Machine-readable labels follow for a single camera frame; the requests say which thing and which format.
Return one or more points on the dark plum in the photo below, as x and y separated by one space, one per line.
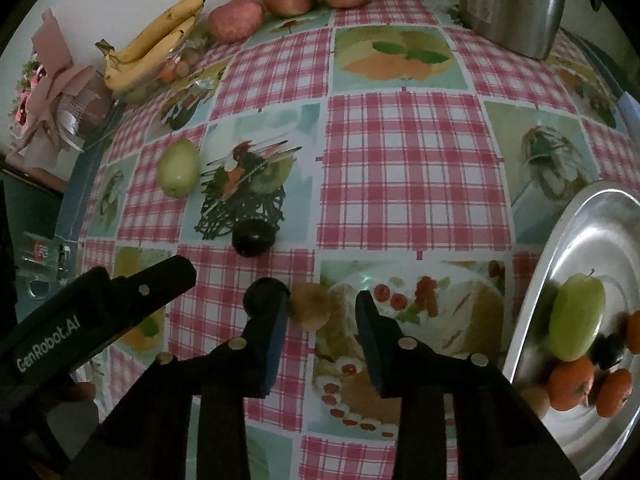
254 237
607 350

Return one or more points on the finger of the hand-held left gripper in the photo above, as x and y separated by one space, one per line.
155 282

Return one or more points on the yellow banana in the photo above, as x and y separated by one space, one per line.
145 60
165 22

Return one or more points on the pink flower bouquet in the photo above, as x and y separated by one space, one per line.
45 90

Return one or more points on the steel plate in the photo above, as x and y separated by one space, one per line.
600 240

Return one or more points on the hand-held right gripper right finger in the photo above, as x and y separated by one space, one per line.
372 340

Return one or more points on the glass mug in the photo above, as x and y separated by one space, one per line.
42 265

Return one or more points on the large green fruit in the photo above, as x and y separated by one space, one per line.
576 317

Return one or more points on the small brown kiwi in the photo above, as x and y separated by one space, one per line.
534 400

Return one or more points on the small tangerine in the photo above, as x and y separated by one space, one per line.
167 75

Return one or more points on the steel thermos jug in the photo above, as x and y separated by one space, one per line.
510 5

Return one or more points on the large brown kiwi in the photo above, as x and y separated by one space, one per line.
310 305

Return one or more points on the glass fruit bowl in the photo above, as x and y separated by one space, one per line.
190 55

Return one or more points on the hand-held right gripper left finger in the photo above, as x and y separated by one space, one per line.
277 340

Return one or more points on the orange tangerine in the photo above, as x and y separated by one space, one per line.
570 382
634 332
614 392

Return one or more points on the person's left hand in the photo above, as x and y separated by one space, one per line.
82 391

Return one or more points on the small green fruit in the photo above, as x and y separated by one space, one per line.
179 167

